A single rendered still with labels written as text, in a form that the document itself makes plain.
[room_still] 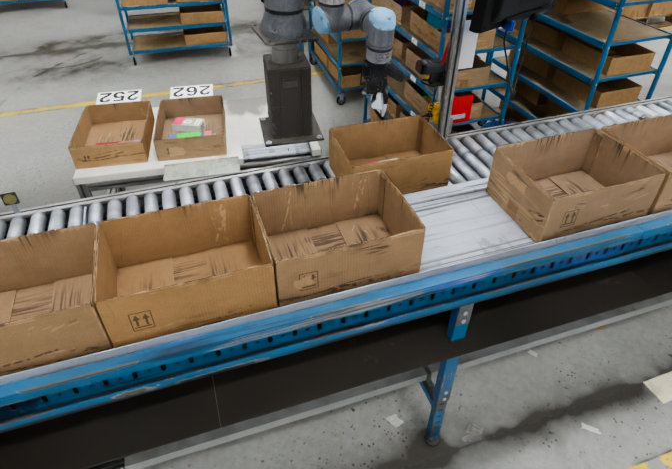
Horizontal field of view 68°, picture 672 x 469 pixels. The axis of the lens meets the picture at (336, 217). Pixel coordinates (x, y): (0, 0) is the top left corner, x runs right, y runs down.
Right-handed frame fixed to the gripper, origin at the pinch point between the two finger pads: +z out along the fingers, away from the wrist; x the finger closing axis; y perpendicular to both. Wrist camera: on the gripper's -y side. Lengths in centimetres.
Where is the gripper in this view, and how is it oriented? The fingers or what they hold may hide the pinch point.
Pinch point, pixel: (378, 107)
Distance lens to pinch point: 198.5
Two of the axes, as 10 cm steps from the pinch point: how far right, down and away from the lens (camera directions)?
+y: -9.5, 2.0, -2.5
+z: -0.3, 7.2, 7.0
